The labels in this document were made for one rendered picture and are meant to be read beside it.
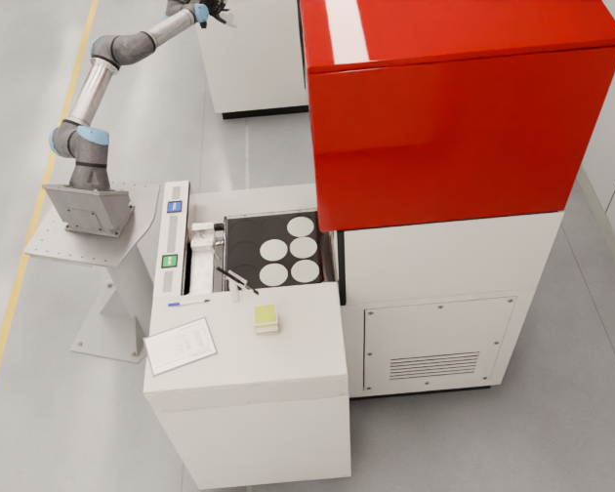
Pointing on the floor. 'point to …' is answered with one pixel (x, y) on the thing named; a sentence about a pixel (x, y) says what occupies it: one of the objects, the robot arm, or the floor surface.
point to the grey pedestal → (119, 313)
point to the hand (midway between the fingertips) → (232, 20)
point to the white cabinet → (263, 441)
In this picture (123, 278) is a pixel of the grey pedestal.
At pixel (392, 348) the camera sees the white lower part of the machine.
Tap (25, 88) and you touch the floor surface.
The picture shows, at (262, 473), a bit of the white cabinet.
